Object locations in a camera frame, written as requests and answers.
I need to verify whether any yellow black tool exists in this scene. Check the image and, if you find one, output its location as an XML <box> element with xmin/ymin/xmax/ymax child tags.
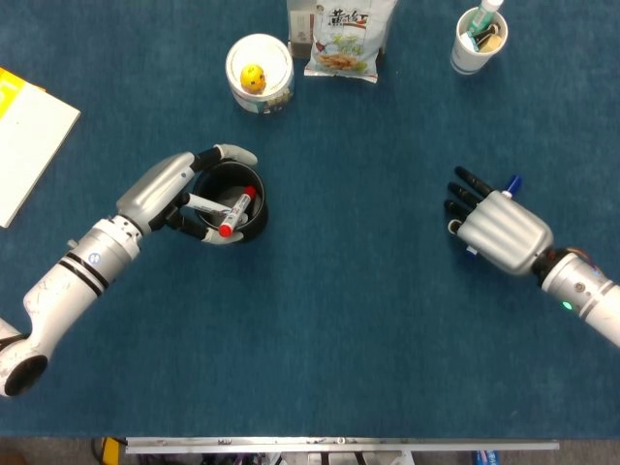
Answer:
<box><xmin>100</xmin><ymin>437</ymin><xmax>128</xmax><ymax>465</ymax></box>

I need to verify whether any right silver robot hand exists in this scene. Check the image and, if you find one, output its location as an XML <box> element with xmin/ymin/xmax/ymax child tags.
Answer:
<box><xmin>443</xmin><ymin>166</ymin><xmax>555</xmax><ymax>278</ymax></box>

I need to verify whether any white notebook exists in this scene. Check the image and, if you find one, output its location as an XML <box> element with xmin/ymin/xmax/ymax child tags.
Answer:
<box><xmin>0</xmin><ymin>79</ymin><xmax>82</xmax><ymax>229</ymax></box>

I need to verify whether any green white glue stick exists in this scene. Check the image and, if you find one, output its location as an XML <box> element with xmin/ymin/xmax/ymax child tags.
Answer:
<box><xmin>467</xmin><ymin>0</ymin><xmax>505</xmax><ymax>31</ymax></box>

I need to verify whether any grey white carton box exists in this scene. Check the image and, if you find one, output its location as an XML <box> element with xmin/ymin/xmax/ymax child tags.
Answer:
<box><xmin>286</xmin><ymin>0</ymin><xmax>317</xmax><ymax>60</ymax></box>

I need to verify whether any black mesh pen holder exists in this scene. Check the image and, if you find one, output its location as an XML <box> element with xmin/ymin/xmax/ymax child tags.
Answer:
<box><xmin>192</xmin><ymin>162</ymin><xmax>269</xmax><ymax>245</ymax></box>

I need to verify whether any white paper cup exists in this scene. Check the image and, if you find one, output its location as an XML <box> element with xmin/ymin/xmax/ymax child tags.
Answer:
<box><xmin>449</xmin><ymin>5</ymin><xmax>510</xmax><ymax>77</ymax></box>

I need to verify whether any white snack bag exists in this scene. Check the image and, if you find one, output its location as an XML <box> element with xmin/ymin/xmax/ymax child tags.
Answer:
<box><xmin>303</xmin><ymin>0</ymin><xmax>399</xmax><ymax>84</ymax></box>

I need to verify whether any black-capped whiteboard marker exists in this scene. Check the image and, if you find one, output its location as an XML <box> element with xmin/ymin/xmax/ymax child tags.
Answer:
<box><xmin>186</xmin><ymin>193</ymin><xmax>248</xmax><ymax>225</ymax></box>

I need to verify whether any black binder clip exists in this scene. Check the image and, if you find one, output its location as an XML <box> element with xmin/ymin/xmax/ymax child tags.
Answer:
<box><xmin>472</xmin><ymin>23</ymin><xmax>503</xmax><ymax>52</ymax></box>

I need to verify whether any blue whiteboard marker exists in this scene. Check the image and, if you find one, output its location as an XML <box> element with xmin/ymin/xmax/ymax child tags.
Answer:
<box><xmin>464</xmin><ymin>173</ymin><xmax>524</xmax><ymax>256</ymax></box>

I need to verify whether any aluminium table edge rail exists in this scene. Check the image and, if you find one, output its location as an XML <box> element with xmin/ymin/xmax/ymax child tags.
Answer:
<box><xmin>124</xmin><ymin>436</ymin><xmax>561</xmax><ymax>455</ymax></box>

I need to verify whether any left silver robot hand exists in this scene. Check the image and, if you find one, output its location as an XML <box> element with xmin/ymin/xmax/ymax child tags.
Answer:
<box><xmin>115</xmin><ymin>142</ymin><xmax>259</xmax><ymax>246</ymax></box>

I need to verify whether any white bowl with yellow toy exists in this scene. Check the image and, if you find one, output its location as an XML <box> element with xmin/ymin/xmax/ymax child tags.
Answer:
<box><xmin>224</xmin><ymin>32</ymin><xmax>295</xmax><ymax>115</ymax></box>

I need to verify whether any yellow green book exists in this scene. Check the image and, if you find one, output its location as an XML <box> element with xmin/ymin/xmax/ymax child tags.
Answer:
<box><xmin>0</xmin><ymin>66</ymin><xmax>48</xmax><ymax>122</ymax></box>

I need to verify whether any blue felt table cloth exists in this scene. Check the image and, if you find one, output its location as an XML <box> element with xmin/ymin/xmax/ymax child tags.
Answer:
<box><xmin>0</xmin><ymin>0</ymin><xmax>620</xmax><ymax>440</ymax></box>

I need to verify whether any yellow duck toy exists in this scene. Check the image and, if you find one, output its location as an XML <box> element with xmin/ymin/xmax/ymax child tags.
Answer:
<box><xmin>239</xmin><ymin>64</ymin><xmax>267</xmax><ymax>94</ymax></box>

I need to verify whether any red whiteboard marker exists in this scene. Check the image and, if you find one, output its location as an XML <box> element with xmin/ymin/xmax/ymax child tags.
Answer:
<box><xmin>217</xmin><ymin>185</ymin><xmax>258</xmax><ymax>238</ymax></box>

